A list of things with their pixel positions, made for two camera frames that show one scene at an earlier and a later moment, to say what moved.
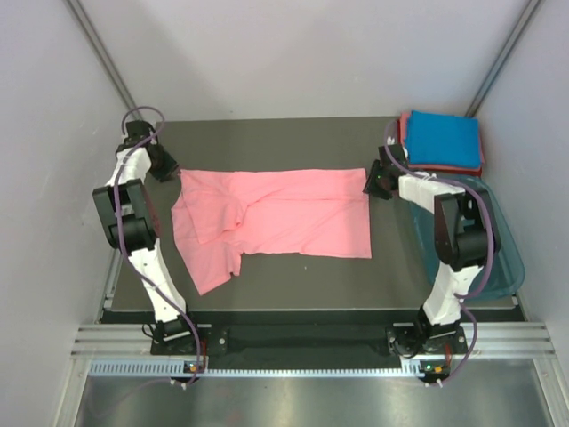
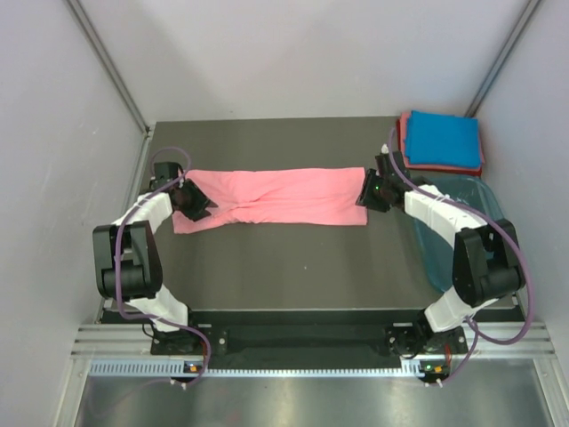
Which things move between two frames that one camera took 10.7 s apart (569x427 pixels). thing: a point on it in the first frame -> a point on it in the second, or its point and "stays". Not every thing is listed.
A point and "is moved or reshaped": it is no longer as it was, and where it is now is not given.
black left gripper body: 164,165 -> 194,201
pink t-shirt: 220,215 is moved or reshaped
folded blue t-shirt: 443,140 stays
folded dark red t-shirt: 471,173 stays
